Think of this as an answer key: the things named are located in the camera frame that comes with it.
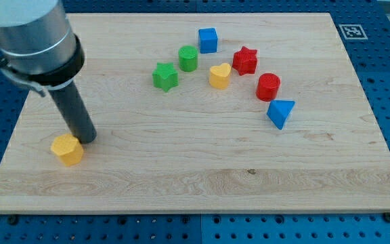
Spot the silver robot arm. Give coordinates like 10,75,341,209
0,0,85,96

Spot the blue triangle block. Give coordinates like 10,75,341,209
266,100,295,129

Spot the wooden board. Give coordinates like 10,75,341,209
0,13,390,215

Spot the yellow heart block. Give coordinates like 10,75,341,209
209,63,232,89

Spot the green star block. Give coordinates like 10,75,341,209
152,62,179,92

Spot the green cylinder block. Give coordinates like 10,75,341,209
178,45,198,72

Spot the red star block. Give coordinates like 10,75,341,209
232,46,258,76

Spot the red cylinder block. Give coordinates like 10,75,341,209
255,73,280,102

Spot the blue cube block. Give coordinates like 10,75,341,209
198,28,218,54

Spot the yellow hexagon block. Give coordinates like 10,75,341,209
51,134,84,167

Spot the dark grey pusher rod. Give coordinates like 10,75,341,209
49,81,97,144

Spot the white fiducial marker tag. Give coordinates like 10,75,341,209
339,24,368,40

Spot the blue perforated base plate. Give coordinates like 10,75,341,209
0,0,390,243

